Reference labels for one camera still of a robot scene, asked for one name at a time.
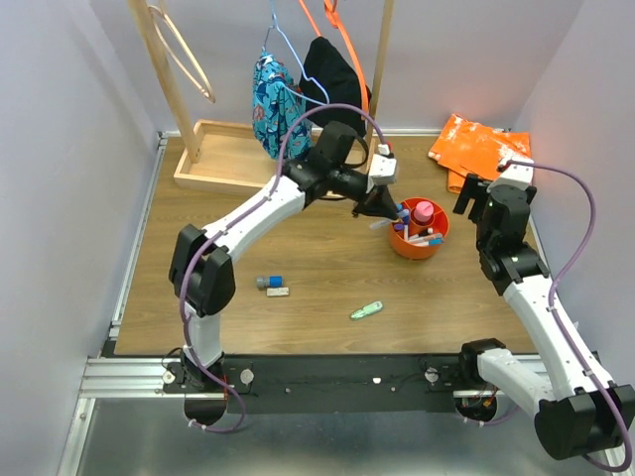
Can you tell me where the white pen lilac cap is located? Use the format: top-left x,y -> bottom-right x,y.
369,219 -> 402,230

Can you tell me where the white pen dark-blue cap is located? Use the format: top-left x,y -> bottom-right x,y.
402,209 -> 410,241

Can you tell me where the glue tube pink cap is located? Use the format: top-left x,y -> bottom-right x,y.
412,200 -> 435,225

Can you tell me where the orange round divided organizer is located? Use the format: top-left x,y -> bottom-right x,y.
388,197 -> 449,260

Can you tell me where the white pen light-blue cap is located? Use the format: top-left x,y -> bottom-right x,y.
419,238 -> 444,247

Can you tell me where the green translucent correction pen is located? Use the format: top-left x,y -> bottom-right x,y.
349,300 -> 384,321

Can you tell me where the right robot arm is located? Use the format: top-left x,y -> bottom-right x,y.
453,174 -> 634,469

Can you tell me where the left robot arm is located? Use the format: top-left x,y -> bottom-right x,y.
169,122 -> 397,392

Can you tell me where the orange folded cloth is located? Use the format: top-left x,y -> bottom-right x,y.
428,114 -> 532,194

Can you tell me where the grey blue glue stick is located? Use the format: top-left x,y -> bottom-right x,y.
256,275 -> 284,290

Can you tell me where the white eraser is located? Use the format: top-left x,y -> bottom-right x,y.
266,287 -> 290,298

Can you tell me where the blue shark-print garment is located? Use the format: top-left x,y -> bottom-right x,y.
252,52 -> 306,160

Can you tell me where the black garment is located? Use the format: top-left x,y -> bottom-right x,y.
304,37 -> 366,137

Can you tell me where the wooden clothes rack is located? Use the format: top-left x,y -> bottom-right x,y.
126,0 -> 396,209

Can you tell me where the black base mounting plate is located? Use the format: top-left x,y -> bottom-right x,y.
163,352 -> 517,416

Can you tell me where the orange plastic hanger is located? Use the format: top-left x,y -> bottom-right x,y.
298,1 -> 371,113

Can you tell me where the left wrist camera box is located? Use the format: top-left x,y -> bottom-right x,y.
367,143 -> 398,189

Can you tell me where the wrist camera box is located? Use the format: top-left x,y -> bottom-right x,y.
487,159 -> 535,191
367,143 -> 398,189

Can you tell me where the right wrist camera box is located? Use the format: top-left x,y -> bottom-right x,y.
487,159 -> 535,191

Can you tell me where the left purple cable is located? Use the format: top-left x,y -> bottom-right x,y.
177,104 -> 393,433

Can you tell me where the purple cable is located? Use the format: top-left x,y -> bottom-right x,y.
463,161 -> 626,471
177,104 -> 393,433

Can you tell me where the blue wire hanger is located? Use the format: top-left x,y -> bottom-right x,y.
262,0 -> 330,106

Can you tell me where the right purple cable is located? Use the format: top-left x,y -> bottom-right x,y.
463,161 -> 626,471

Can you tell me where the aluminium frame rail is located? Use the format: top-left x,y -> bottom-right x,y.
60,339 -> 634,475

